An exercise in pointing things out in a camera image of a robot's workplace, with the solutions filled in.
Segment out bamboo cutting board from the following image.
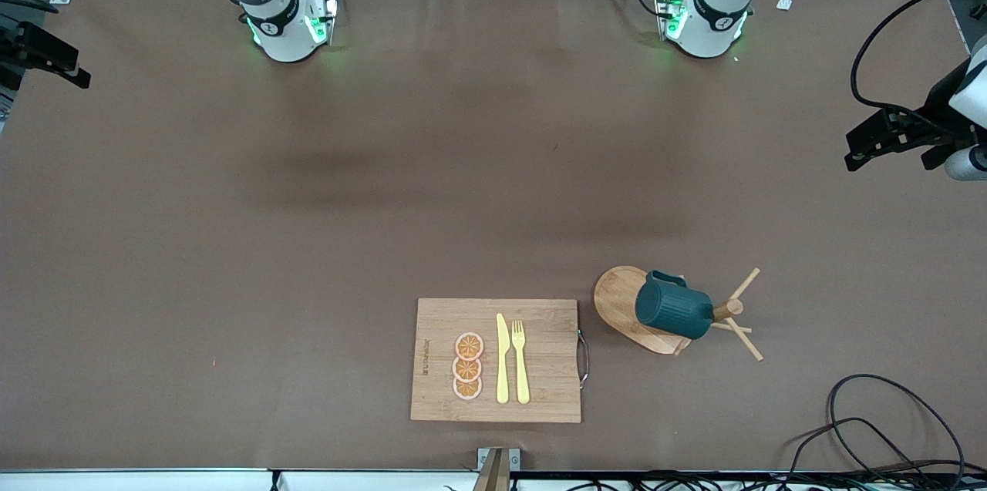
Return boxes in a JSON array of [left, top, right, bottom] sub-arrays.
[[410, 298, 591, 424]]

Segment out white table edge rail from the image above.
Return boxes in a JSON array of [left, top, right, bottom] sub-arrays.
[[0, 468, 987, 491]]

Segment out dark green ribbed cup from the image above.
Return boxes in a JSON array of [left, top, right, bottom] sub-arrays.
[[635, 270, 715, 341]]

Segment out metal bracket with wooden strip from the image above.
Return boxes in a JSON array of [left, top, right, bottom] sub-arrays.
[[473, 447, 521, 491]]

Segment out yellow plastic knife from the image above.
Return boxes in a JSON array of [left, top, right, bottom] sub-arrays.
[[496, 313, 511, 405]]

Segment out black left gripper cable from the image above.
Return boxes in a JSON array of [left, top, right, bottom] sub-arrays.
[[851, 0, 987, 116]]

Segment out black looped cable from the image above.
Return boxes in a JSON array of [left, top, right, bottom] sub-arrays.
[[783, 418, 934, 481], [827, 374, 966, 478]]

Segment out wooden mug tree stand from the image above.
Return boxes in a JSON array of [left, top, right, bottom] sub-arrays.
[[594, 266, 764, 362]]

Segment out yellow plastic fork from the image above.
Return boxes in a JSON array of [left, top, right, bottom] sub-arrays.
[[511, 320, 531, 405]]

